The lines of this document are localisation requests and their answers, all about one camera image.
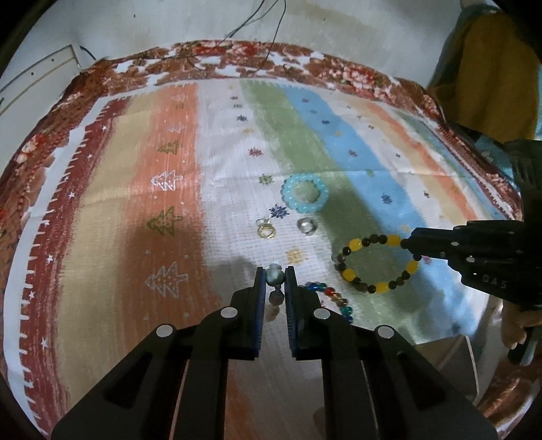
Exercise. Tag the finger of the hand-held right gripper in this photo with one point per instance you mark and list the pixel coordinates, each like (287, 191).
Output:
(427, 244)

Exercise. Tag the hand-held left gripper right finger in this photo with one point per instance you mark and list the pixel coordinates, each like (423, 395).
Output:
(290, 304)

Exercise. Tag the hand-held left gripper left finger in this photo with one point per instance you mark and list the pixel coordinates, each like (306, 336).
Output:
(260, 304)

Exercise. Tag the person's right hand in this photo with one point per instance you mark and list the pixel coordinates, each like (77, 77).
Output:
(513, 325)

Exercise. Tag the striped printed mat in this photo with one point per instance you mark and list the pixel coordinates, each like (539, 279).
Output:
(169, 237)

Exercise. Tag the mustard yellow garment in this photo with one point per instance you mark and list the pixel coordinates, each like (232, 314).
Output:
(487, 76)

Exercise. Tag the striped patterned tablecloth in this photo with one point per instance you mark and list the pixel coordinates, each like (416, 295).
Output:
(237, 59)

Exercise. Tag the white panel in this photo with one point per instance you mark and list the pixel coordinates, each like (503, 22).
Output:
(38, 76)

